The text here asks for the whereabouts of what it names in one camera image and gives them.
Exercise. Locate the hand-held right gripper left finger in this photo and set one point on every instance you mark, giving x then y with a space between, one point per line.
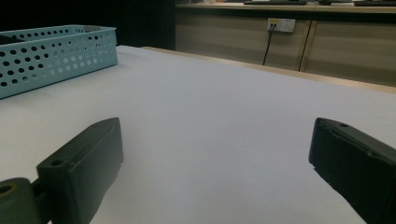
81 174

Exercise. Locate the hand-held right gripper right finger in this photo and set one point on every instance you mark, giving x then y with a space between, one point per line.
355 168

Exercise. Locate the light blue perforated plastic basket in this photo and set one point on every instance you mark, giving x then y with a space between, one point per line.
31 89

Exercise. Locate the long wooden desk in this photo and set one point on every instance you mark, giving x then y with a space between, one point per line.
342 46

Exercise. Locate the black keyboard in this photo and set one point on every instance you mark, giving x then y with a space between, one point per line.
373 3
274 2

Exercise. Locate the white wall socket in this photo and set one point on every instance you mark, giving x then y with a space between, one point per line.
286 25

